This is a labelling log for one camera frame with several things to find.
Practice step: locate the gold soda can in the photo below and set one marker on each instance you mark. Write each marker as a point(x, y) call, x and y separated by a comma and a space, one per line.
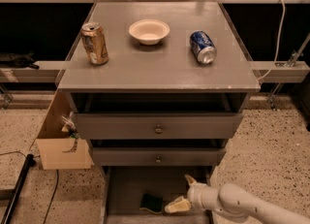
point(94, 43)

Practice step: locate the green yellow sponge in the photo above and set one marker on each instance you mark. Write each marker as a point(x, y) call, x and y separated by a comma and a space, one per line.
point(151, 203)

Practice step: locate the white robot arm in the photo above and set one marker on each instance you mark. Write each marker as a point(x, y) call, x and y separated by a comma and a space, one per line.
point(233, 203)

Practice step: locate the grey drawer cabinet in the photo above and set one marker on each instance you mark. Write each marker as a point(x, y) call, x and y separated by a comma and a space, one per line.
point(163, 78)

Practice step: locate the top grey drawer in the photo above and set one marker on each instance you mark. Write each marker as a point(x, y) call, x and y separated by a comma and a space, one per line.
point(155, 126)

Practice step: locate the black object on ledge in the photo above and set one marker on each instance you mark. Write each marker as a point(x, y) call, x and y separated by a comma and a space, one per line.
point(16, 60)

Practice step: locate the blue soda can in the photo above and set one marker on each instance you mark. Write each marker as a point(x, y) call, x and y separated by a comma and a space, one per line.
point(202, 47)

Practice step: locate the black floor bar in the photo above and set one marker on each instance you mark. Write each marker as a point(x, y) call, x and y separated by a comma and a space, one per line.
point(12, 195)

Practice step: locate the grey drawer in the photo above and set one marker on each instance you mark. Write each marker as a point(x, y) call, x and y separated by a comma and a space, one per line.
point(155, 126)
point(157, 156)
point(126, 186)

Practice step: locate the middle grey drawer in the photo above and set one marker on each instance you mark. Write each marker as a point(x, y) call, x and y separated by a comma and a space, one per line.
point(157, 156)

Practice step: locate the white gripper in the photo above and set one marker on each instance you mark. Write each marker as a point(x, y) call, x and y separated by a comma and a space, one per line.
point(195, 193)

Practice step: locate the white paper bowl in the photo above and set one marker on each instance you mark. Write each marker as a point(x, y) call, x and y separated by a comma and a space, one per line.
point(149, 32)

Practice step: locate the bottom grey drawer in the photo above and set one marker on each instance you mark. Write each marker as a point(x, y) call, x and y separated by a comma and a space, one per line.
point(126, 186)

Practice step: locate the metal bracket on rail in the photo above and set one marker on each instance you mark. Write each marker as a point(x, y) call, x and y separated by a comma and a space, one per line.
point(290, 63)

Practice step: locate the cardboard box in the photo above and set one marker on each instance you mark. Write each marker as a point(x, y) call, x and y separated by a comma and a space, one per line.
point(58, 149)

